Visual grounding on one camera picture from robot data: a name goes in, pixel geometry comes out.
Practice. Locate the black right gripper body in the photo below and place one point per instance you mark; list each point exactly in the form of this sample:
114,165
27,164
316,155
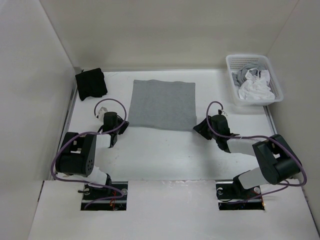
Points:
205,131

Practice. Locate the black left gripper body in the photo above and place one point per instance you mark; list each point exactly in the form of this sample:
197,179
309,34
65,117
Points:
120,130

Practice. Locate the grey tank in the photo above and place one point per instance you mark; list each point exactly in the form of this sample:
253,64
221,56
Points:
254,69
163,105

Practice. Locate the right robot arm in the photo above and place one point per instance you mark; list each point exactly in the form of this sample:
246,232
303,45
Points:
276,160

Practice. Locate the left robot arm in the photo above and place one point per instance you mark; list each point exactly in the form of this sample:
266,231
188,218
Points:
77,159

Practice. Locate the folded black tank top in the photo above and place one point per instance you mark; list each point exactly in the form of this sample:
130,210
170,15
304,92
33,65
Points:
91,83

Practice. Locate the grey crumpled tank top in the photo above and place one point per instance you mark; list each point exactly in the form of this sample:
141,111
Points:
254,69

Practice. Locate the white crumpled tank top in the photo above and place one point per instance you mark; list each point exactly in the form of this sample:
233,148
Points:
256,88

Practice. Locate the white plastic basket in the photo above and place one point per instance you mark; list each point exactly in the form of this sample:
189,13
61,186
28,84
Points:
236,61

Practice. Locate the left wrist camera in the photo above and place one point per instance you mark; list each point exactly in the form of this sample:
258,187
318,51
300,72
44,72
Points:
101,113

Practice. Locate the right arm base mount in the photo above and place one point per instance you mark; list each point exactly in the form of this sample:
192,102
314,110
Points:
231,200

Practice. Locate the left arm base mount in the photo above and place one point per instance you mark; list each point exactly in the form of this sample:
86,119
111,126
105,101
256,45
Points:
104,199

